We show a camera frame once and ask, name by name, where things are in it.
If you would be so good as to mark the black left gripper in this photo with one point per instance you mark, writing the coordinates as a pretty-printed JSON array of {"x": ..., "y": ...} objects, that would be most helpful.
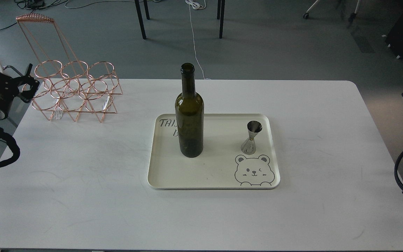
[{"x": 8, "y": 88}]

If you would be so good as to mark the dark green wine bottle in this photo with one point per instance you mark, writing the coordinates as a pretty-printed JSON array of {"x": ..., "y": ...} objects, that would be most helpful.
[{"x": 189, "y": 109}]

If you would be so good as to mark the steel double jigger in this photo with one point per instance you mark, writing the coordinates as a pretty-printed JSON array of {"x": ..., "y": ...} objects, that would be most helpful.
[{"x": 249, "y": 146}]

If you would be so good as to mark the cream bear serving tray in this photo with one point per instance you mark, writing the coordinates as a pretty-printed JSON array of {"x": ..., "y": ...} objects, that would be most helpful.
[{"x": 222, "y": 164}]

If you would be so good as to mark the copper wire wine rack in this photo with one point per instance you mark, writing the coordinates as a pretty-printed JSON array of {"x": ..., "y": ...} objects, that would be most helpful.
[{"x": 69, "y": 86}]

